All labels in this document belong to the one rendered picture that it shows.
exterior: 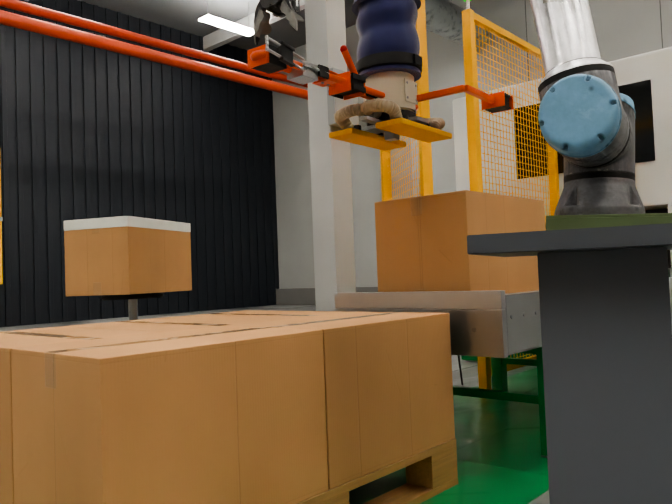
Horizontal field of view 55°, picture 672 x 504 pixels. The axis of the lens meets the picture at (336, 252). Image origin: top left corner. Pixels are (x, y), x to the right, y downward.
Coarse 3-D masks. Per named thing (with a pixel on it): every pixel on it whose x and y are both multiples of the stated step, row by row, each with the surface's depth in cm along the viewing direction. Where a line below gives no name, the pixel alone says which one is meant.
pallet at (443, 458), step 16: (432, 448) 193; (448, 448) 200; (400, 464) 181; (416, 464) 196; (432, 464) 193; (448, 464) 200; (352, 480) 166; (368, 480) 170; (416, 480) 196; (432, 480) 193; (448, 480) 199; (320, 496) 156; (336, 496) 161; (384, 496) 188; (400, 496) 188; (416, 496) 187; (432, 496) 192
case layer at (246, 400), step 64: (192, 320) 216; (256, 320) 203; (320, 320) 192; (384, 320) 182; (448, 320) 204; (0, 384) 146; (64, 384) 125; (128, 384) 120; (192, 384) 130; (256, 384) 143; (320, 384) 159; (384, 384) 178; (448, 384) 202; (0, 448) 146; (64, 448) 125; (128, 448) 119; (192, 448) 130; (256, 448) 142; (320, 448) 157; (384, 448) 176
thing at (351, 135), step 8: (352, 128) 210; (360, 128) 219; (336, 136) 214; (344, 136) 214; (352, 136) 214; (360, 136) 215; (368, 136) 217; (376, 136) 220; (360, 144) 228; (368, 144) 229; (376, 144) 229; (384, 144) 230; (392, 144) 230; (400, 144) 233
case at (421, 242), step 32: (448, 192) 220; (480, 192) 223; (384, 224) 239; (416, 224) 229; (448, 224) 220; (480, 224) 221; (512, 224) 238; (544, 224) 258; (384, 256) 239; (416, 256) 229; (448, 256) 220; (480, 256) 220; (384, 288) 239; (416, 288) 229; (448, 288) 220; (480, 288) 219; (512, 288) 236
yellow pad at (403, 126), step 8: (392, 120) 200; (400, 120) 198; (408, 120) 201; (384, 128) 204; (392, 128) 204; (400, 128) 205; (408, 128) 205; (416, 128) 206; (424, 128) 209; (432, 128) 213; (408, 136) 218; (416, 136) 218; (424, 136) 219; (432, 136) 219; (440, 136) 220; (448, 136) 222
